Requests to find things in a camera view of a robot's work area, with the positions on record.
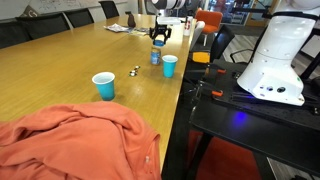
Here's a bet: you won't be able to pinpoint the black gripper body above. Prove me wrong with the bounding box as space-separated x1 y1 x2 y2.
153 18 169 36

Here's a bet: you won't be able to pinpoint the peanut butter jar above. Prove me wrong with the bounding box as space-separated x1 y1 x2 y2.
150 45 162 66

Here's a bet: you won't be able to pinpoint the printed paper sheets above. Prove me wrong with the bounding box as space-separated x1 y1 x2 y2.
132 27 152 37
103 23 134 34

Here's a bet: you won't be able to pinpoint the white tray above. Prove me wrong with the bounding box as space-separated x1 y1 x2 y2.
156 16 183 26

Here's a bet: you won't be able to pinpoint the white red can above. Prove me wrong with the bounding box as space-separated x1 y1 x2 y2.
183 15 194 37

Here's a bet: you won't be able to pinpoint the brown figurine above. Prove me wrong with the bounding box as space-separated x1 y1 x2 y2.
127 13 137 28

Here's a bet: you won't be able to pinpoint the blue plastic cup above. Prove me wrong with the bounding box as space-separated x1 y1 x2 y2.
161 54 179 79
91 71 116 102

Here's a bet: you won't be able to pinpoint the orange chair white legs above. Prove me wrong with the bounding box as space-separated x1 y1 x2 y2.
194 8 224 47

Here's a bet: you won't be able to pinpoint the black office chair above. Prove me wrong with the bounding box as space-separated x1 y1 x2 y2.
98 0 120 20
209 24 236 64
63 8 95 29
14 12 72 41
0 21 18 50

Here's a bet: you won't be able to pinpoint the whiteboard with writing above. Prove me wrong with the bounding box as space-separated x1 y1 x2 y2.
0 0 129 21

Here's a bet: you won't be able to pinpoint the brown cardboard poster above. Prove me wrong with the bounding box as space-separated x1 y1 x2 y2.
19 4 42 18

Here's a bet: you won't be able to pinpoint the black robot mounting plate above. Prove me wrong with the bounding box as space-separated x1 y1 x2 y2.
189 59 320 178

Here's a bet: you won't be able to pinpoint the orange cloth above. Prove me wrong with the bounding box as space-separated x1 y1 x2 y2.
0 101 163 180

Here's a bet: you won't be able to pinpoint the black tripod pole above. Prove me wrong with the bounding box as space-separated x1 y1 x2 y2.
299 49 320 82

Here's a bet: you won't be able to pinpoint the black clamp orange handle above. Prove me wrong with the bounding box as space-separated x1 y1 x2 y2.
194 81 224 99
203 64 228 78

